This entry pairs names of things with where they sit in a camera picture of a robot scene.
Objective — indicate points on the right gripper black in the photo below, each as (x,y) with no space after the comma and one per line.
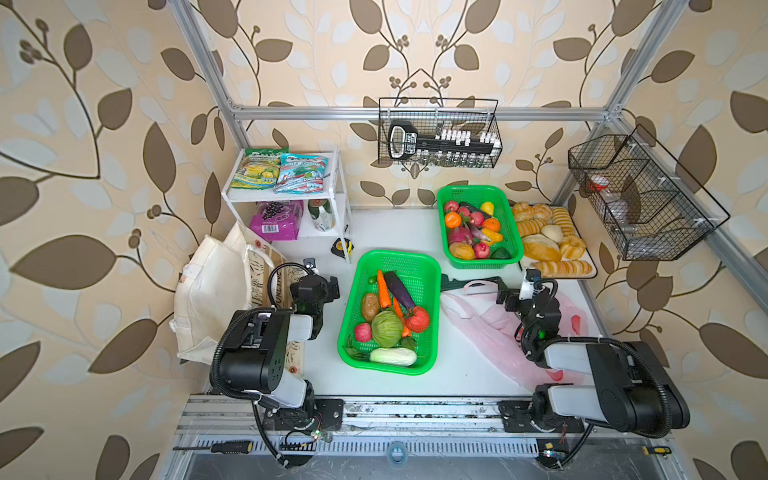
(513,300)

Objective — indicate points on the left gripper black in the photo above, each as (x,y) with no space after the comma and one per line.
(327,288)

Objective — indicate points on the magenta snack bag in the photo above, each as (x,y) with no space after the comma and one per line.
(277,220)

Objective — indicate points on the cream canvas tote bag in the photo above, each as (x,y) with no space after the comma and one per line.
(221,278)

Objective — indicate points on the green basket with vegetables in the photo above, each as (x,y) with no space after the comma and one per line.
(421,276)

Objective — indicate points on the teal-red snack packet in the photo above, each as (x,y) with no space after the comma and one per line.
(301,174)

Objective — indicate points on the yellow-green snack packet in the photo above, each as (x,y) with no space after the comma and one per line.
(259,169)

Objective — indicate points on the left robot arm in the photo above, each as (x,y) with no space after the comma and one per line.
(249,362)

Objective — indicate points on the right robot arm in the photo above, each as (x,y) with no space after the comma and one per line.
(630,390)

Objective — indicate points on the pink plastic grocery bag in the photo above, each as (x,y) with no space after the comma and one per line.
(473,310)

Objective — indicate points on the yellow black tape measure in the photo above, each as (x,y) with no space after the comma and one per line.
(342,248)

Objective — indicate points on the tray of bread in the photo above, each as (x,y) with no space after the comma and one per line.
(551,243)

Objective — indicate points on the brown potato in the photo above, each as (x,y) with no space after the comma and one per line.
(370,306)

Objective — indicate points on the orange carrot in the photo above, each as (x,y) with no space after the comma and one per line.
(384,296)

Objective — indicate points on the green cabbage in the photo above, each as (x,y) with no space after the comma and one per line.
(387,329)

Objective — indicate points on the purple eggplant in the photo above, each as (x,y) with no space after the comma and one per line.
(398,290)

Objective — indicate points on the green black wrench tool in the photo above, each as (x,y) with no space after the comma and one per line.
(449,284)

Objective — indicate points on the green basket with fruit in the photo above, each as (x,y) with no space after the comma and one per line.
(478,228)

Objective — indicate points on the red tomato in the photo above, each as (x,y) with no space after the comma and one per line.
(417,319)

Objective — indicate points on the white-green cucumber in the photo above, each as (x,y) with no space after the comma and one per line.
(393,356)

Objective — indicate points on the white two-tier shelf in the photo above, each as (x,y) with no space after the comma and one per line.
(242,202)

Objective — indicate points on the red-capped bottle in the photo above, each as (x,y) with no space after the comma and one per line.
(609,204)

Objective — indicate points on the black wire basket right wall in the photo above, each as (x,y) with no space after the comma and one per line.
(670,209)

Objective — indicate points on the black wire basket wall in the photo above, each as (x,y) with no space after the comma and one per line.
(439,131)
(670,209)

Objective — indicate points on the black-handled screwdriver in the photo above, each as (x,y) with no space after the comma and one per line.
(232,447)

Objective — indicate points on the yellow-handled screwdriver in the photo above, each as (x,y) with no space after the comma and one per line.
(662,451)

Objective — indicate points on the black wire basket back wall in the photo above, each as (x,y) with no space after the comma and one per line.
(439,131)

